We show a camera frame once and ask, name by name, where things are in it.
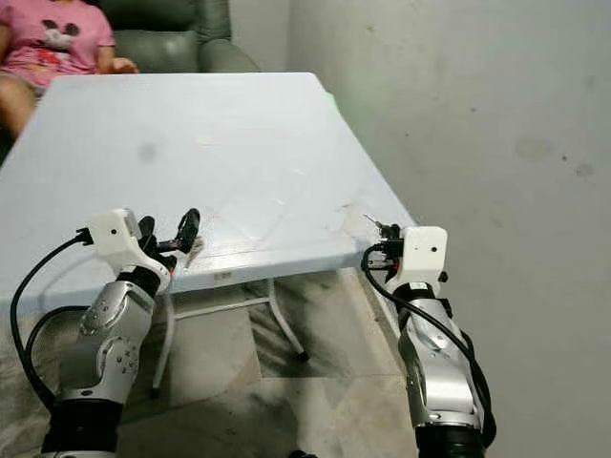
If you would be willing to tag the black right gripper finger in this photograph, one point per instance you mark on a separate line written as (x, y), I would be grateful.
(389, 230)
(370, 260)

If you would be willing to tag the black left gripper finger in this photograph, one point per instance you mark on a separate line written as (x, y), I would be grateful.
(189, 229)
(148, 227)

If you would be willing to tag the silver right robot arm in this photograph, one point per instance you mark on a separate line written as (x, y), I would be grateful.
(439, 372)

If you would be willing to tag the small table edge sticker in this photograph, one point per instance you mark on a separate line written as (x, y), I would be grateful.
(222, 276)

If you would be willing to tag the white metal table legs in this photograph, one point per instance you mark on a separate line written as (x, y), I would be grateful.
(286, 329)

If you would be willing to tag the green leather armchair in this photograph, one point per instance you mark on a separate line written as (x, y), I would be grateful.
(172, 33)

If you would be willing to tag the person in pink shirt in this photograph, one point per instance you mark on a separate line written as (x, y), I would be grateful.
(57, 38)

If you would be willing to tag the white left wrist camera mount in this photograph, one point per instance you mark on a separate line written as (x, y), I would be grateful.
(116, 237)

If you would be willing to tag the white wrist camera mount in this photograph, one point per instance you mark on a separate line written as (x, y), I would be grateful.
(422, 253)
(116, 237)

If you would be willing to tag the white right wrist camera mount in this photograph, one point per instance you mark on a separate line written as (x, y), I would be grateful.
(422, 253)

